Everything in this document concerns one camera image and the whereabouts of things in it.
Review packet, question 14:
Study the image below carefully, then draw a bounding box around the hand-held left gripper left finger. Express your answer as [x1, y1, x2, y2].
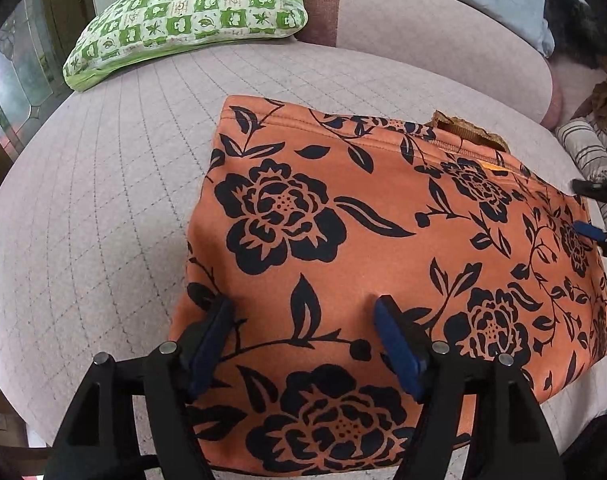
[43, 294, 236, 480]

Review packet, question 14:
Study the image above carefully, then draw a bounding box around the black furry garment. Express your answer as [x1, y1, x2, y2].
[543, 0, 607, 68]

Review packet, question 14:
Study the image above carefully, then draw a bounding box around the small striped bolster pillow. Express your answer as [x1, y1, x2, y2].
[555, 117, 607, 233]

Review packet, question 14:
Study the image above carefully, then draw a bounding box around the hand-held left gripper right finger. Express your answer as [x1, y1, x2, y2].
[373, 294, 567, 480]

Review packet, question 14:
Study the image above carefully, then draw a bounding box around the pink sofa armrest cushion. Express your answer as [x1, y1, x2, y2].
[546, 55, 607, 121]

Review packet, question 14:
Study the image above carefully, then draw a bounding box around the green checkered pillow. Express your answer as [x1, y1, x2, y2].
[63, 0, 309, 92]

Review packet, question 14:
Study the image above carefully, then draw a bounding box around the orange black floral sweater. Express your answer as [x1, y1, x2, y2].
[168, 94, 607, 478]

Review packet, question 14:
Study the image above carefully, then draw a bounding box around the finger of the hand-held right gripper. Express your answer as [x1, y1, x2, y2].
[571, 177, 607, 202]
[572, 221, 607, 256]

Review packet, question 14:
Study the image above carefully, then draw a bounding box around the pink sofa backrest cushion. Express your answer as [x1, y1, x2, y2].
[296, 0, 564, 128]

